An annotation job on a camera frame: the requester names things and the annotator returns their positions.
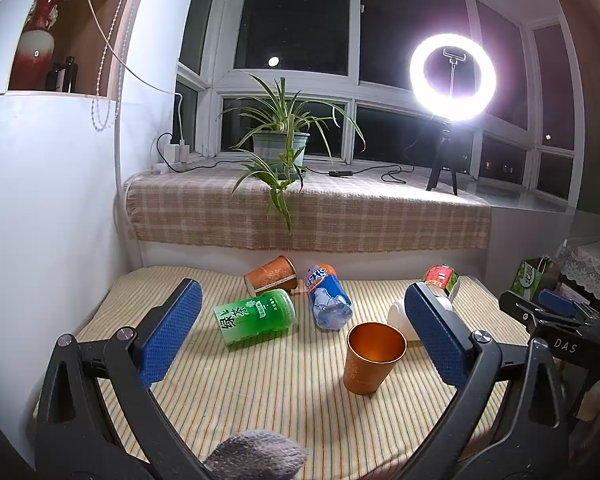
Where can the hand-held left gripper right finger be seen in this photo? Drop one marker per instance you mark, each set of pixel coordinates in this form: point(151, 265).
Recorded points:
point(437, 335)

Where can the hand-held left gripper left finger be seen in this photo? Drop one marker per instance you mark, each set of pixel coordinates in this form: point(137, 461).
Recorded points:
point(172, 332)

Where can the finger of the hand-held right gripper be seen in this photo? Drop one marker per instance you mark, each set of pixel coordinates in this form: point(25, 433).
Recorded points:
point(556, 302)
point(517, 306)

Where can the orange patterned paper cup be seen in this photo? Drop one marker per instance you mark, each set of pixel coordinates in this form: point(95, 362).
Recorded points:
point(270, 276)

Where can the orange metallic cup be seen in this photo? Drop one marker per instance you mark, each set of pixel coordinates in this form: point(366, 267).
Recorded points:
point(372, 365)

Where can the green paper bag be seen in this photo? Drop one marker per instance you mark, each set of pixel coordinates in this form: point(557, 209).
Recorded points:
point(530, 280)

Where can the white bottle red-green label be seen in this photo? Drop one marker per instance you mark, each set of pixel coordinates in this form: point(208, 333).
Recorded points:
point(400, 320)

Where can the white lace cloth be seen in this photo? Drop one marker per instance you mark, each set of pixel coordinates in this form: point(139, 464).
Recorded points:
point(587, 265)

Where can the red and green can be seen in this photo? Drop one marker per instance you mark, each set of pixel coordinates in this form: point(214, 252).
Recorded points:
point(440, 276)

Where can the green tea can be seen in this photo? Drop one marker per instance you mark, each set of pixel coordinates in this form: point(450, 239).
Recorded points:
point(255, 317)

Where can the striped table cloth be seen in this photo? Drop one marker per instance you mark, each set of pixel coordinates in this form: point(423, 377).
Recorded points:
point(260, 390)

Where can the blue plastic drink bottle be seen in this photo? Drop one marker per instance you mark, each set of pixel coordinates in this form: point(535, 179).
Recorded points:
point(328, 300)

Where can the grey knitted cloth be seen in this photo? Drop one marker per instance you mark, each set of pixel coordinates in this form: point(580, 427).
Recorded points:
point(255, 455)

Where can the plaid cloth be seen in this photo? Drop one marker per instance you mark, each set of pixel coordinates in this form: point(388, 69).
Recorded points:
point(330, 215)

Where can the black tripod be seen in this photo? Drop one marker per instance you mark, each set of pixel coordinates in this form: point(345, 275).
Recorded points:
point(444, 160)

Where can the white power strip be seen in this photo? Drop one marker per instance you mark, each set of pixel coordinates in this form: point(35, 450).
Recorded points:
point(158, 167)

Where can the white charger plug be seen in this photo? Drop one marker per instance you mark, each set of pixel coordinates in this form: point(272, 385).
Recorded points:
point(183, 152)
point(170, 152)

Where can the potted spider plant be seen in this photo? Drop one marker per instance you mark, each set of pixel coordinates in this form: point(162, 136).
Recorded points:
point(280, 147)

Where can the dark glass bottle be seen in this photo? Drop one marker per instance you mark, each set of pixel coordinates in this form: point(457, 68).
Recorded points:
point(62, 77)

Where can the red and white vase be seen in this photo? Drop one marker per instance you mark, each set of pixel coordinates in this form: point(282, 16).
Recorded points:
point(35, 55)

